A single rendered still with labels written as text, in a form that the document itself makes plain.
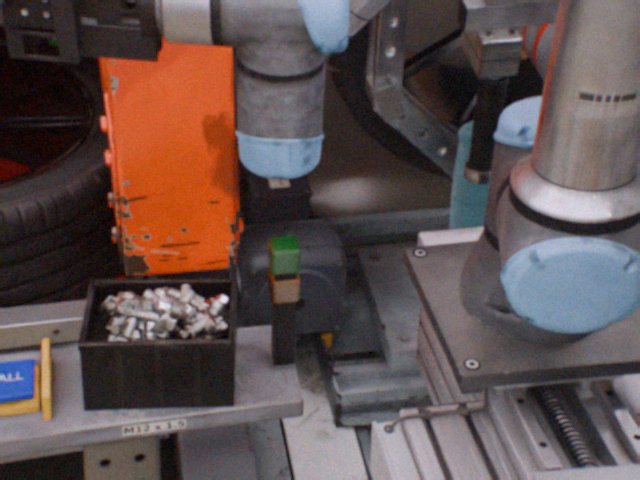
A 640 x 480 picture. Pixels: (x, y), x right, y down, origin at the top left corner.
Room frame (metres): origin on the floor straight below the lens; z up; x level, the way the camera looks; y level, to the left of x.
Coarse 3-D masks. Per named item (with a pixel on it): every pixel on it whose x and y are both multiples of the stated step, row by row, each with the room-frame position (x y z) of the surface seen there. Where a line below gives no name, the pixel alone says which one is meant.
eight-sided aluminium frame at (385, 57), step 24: (408, 0) 1.67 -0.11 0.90; (384, 24) 1.66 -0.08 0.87; (384, 48) 1.67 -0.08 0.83; (384, 72) 1.67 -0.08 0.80; (384, 96) 1.66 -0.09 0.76; (408, 96) 1.72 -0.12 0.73; (384, 120) 1.66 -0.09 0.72; (408, 120) 1.67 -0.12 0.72; (432, 120) 1.72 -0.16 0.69; (432, 144) 1.68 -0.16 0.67; (456, 144) 1.70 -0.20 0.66
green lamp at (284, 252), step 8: (272, 240) 1.44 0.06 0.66; (280, 240) 1.44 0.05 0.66; (288, 240) 1.44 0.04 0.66; (296, 240) 1.44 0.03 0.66; (272, 248) 1.42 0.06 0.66; (280, 248) 1.42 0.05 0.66; (288, 248) 1.42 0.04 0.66; (296, 248) 1.43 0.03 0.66; (272, 256) 1.41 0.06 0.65; (280, 256) 1.41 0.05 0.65; (288, 256) 1.42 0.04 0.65; (296, 256) 1.42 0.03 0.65; (272, 264) 1.41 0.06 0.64; (280, 264) 1.41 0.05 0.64; (288, 264) 1.42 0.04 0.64; (296, 264) 1.42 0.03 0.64; (272, 272) 1.41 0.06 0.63; (280, 272) 1.41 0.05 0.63; (288, 272) 1.42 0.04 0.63; (296, 272) 1.42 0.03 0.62
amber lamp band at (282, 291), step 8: (272, 280) 1.42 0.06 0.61; (280, 280) 1.42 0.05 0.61; (288, 280) 1.42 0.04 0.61; (296, 280) 1.42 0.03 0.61; (272, 288) 1.41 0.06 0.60; (280, 288) 1.41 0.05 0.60; (288, 288) 1.42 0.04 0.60; (296, 288) 1.42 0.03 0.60; (272, 296) 1.41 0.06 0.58; (280, 296) 1.41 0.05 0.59; (288, 296) 1.42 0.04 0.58; (296, 296) 1.42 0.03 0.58
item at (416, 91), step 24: (432, 48) 1.80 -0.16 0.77; (456, 48) 1.79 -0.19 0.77; (408, 72) 1.78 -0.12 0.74; (432, 72) 1.96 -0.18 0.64; (456, 72) 1.99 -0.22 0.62; (528, 72) 1.99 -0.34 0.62; (432, 96) 1.85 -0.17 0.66; (456, 96) 1.90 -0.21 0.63; (528, 96) 1.92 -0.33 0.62; (456, 120) 1.80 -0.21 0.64
